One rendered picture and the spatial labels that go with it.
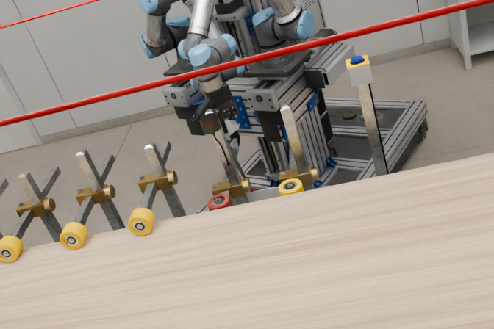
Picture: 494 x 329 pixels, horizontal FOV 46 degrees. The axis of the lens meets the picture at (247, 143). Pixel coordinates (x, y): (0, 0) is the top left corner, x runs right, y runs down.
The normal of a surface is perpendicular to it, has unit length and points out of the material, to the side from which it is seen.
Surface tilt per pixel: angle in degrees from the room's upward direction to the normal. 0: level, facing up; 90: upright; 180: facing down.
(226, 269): 0
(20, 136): 90
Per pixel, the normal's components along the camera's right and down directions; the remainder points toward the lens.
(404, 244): -0.29, -0.83
